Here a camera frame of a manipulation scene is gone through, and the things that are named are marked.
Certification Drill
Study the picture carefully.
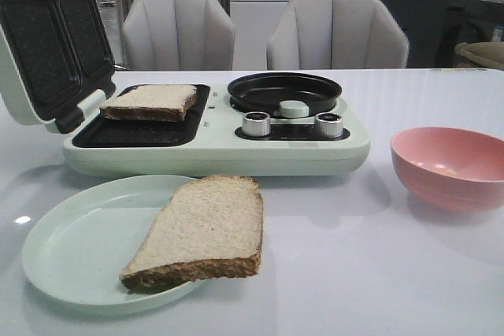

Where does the silver control knob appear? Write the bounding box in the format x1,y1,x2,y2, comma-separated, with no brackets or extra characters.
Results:
241,111,271,138
313,113,344,138

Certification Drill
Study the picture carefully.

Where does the mint green round plate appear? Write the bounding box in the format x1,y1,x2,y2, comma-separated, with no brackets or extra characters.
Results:
21,175,203,316

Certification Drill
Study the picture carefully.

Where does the mint green sandwich maker lid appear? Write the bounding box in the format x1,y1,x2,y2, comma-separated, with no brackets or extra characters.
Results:
1,0,115,134

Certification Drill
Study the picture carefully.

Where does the bread slice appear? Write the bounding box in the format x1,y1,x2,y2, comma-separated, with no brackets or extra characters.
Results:
120,175,264,290
100,84,197,122

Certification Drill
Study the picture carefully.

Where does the left silver control knob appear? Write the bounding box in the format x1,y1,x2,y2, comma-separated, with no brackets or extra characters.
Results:
241,111,271,138

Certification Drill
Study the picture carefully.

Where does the white refrigerator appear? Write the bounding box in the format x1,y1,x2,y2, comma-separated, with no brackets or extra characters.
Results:
228,0,301,71

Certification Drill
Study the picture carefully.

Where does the right silver control knob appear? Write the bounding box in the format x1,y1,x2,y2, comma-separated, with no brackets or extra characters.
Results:
313,113,344,138

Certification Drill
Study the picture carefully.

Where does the black round frying pan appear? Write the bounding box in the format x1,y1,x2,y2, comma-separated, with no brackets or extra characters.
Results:
228,72,342,117

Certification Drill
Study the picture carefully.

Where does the beige cushion at right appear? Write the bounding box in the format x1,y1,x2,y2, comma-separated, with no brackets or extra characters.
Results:
454,42,504,70

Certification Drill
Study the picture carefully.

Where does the left beige upholstered chair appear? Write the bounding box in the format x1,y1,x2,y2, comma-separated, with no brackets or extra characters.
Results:
122,0,235,71

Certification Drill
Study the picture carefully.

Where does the beige upholstered chair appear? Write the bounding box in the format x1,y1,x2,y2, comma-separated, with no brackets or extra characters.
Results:
266,0,410,70
122,0,235,71

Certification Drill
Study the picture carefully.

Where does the right beige upholstered chair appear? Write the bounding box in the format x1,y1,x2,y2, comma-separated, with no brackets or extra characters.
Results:
266,0,410,70

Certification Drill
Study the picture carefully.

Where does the mint green breakfast maker base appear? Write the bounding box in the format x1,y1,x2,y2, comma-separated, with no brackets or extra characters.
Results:
63,82,371,177

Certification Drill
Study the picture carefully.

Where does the pink bowl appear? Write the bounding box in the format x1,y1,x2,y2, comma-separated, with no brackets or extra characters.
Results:
391,127,503,212

